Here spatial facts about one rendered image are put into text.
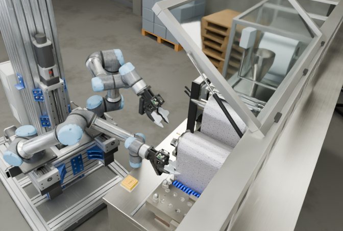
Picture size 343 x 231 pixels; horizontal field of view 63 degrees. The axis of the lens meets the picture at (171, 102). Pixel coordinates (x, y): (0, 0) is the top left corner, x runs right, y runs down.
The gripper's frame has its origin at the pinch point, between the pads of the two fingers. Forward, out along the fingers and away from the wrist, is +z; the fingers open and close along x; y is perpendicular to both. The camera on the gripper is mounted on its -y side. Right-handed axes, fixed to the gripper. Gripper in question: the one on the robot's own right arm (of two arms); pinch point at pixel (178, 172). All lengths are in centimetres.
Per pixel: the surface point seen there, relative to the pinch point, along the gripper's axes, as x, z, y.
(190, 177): -0.3, 7.0, 2.3
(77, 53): 196, -331, -109
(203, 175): -0.3, 14.1, 8.8
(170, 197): -10.8, 2.8, -6.0
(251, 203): -22, 41, 35
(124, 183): -12.6, -27.3, -16.6
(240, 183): -35, 37, 56
